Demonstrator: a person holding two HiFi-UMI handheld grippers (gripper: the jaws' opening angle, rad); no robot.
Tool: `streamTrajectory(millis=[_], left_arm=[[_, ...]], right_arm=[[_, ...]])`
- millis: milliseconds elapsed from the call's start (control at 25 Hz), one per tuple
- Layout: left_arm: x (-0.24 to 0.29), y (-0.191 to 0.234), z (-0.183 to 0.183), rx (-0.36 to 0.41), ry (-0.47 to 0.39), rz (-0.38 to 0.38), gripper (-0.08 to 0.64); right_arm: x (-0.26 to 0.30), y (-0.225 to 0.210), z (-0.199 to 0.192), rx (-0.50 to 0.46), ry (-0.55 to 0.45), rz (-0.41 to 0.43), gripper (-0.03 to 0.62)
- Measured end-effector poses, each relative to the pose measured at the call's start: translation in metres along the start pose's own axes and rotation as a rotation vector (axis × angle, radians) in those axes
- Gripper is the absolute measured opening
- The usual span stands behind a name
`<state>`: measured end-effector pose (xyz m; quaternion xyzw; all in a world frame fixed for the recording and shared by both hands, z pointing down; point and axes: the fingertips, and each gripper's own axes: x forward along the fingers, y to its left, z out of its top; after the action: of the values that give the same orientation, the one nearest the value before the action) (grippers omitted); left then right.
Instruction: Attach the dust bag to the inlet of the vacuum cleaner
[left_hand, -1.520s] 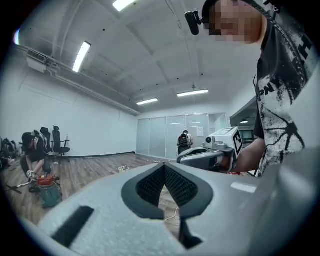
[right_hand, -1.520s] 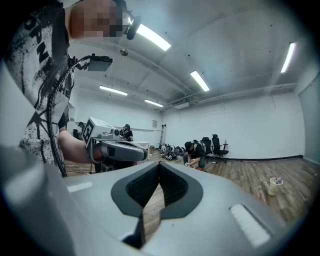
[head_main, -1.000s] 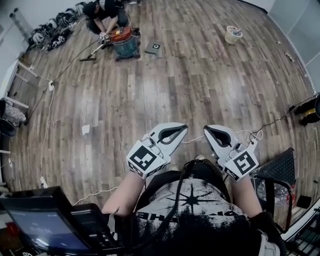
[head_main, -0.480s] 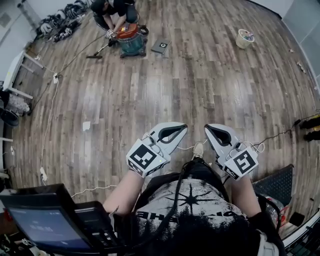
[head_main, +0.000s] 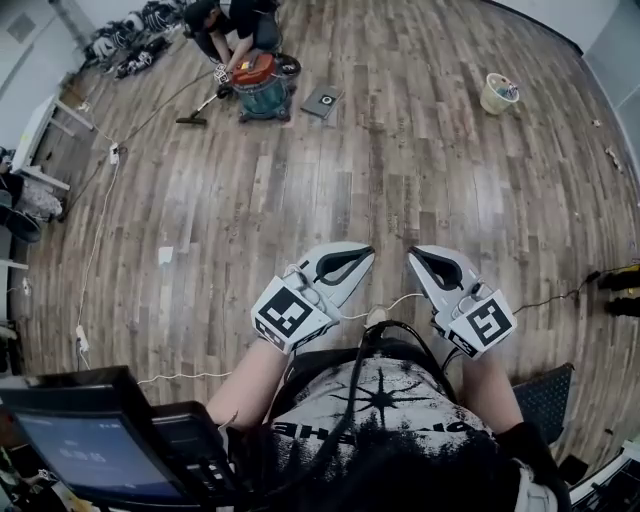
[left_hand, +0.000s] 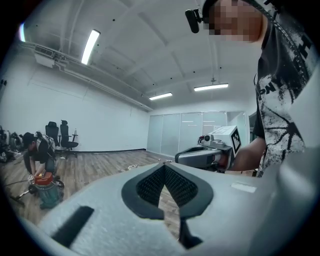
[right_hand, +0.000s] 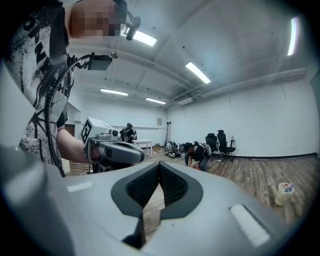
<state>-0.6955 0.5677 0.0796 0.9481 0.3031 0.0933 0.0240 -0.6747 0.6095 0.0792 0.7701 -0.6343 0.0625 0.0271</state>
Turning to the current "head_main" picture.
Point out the metal vacuum wand with nozzle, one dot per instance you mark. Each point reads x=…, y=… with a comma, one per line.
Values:
x=192, y=120

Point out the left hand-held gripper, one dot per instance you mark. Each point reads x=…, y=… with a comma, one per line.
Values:
x=290, y=315

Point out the white table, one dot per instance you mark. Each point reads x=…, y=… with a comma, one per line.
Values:
x=35, y=135

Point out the white rack with black gear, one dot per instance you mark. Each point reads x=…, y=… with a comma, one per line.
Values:
x=610, y=480

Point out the person's left forearm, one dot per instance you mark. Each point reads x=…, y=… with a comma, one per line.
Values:
x=250, y=390

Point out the black tripod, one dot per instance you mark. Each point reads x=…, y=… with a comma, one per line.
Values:
x=620, y=282

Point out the black device box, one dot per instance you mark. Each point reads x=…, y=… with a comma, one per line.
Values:
x=195, y=440

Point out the flat white paper scrap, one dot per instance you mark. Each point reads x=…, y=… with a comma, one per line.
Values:
x=165, y=255

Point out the person's right forearm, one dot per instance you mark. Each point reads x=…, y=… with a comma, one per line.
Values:
x=487, y=395

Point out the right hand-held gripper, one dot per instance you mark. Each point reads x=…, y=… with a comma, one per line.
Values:
x=482, y=325

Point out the white power strip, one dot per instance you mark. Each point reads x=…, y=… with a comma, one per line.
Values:
x=114, y=153
x=82, y=339

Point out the grey wall vent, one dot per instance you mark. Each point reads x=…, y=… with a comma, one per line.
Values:
x=21, y=27

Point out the person's black white t-shirt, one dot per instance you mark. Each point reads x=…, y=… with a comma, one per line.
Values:
x=320, y=405

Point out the beige bucket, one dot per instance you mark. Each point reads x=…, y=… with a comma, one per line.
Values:
x=492, y=102

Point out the black monitor blue screen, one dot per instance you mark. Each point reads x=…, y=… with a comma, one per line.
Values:
x=95, y=450

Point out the black office chair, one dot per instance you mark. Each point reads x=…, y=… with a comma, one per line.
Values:
x=22, y=230

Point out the red teal vacuum cleaner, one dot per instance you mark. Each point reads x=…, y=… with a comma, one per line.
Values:
x=260, y=90

